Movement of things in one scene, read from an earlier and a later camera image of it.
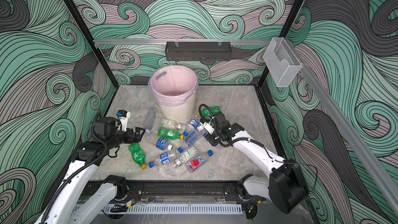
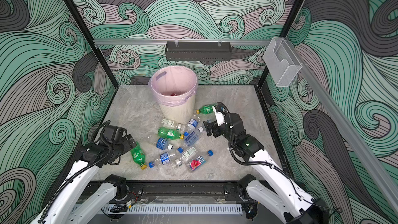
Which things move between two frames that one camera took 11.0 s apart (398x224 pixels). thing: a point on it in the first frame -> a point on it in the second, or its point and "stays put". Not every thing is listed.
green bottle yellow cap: [138, 156] stays put
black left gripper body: [121, 137] -> [121, 148]
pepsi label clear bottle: [165, 158] stays put
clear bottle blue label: [160, 143] stays put
